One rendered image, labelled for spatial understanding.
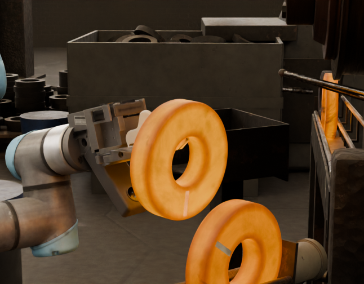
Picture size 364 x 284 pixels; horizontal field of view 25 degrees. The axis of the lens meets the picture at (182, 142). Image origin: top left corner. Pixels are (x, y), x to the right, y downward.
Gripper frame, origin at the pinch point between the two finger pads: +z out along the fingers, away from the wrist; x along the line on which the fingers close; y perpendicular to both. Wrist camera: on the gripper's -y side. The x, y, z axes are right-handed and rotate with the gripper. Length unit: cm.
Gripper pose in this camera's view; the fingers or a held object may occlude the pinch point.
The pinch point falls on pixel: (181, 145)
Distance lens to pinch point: 107.0
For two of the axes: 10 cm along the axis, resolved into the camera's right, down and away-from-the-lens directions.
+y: -2.0, -9.8, -0.3
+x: 6.8, -1.6, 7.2
